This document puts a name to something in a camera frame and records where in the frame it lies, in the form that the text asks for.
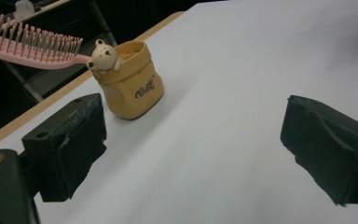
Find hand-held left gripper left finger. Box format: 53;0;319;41
21;92;108;203

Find white board sheet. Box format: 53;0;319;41
0;0;358;224

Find pink hairbrush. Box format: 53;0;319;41
0;6;93;71

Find wooden table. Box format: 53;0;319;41
0;10;185;155

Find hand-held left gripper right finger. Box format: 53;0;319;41
280;94;358;207

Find tan cup with bear figure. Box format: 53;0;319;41
86;38;165;120

